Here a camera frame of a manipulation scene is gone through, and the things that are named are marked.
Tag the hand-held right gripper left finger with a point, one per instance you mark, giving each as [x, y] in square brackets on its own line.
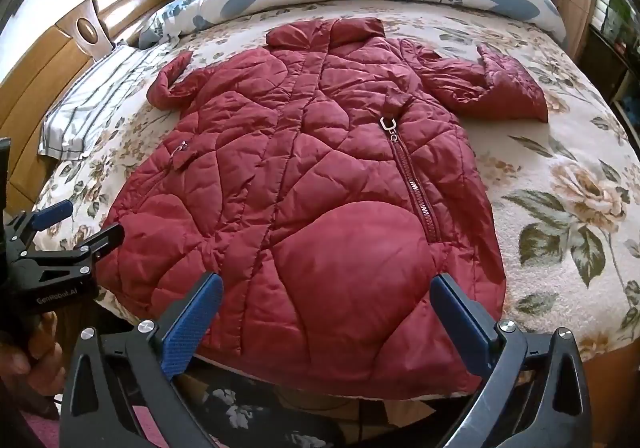
[195, 323]

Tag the bed with floral sheet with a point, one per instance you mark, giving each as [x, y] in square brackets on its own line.
[550, 178]

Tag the wooden headboard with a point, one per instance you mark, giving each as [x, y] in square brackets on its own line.
[40, 53]

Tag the dark floral cloth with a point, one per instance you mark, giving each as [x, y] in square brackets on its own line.
[230, 403]

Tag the dark shelf with boxes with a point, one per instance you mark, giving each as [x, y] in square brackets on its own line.
[612, 13]

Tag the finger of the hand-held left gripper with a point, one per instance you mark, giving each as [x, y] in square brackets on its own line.
[52, 215]
[107, 238]

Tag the striped pillow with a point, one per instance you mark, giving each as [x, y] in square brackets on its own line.
[100, 93]

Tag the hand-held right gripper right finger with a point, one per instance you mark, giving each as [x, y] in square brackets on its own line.
[460, 323]

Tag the person's left hand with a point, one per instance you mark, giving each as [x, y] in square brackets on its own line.
[37, 353]

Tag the red puffer coat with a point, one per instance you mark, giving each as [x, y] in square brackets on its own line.
[300, 178]

